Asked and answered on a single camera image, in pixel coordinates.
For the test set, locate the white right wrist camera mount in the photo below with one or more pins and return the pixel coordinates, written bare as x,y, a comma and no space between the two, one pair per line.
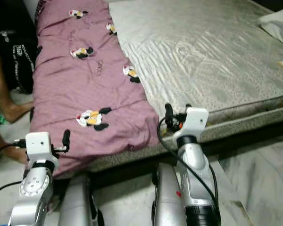
195,120

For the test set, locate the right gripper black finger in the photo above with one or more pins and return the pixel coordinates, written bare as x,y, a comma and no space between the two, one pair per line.
168,112
187,108

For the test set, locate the robot leg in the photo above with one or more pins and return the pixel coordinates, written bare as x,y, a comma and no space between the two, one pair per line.
167,197
80,202

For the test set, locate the robot left leg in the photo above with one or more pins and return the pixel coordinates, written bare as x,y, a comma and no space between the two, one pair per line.
80,202

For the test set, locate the black bag white lettering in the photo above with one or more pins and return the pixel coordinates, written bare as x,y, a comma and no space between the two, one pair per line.
21,61

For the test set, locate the white pillow black lettering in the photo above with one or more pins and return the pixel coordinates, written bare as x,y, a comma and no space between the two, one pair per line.
278,23

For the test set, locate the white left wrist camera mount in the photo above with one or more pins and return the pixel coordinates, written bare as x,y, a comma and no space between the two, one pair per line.
38,143

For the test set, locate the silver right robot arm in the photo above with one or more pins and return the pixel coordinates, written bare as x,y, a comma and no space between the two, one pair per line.
195,179

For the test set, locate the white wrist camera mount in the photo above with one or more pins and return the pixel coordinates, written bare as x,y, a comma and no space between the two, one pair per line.
38,143
195,120

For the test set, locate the purple cartoon print quilt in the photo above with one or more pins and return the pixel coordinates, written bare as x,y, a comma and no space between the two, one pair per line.
70,80

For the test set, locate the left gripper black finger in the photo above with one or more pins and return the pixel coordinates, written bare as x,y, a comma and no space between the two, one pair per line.
65,138

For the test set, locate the robot right leg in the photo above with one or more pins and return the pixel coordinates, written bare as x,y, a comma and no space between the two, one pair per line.
167,197

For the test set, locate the grey quilted mattress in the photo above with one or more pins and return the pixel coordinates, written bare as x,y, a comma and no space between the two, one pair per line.
198,52

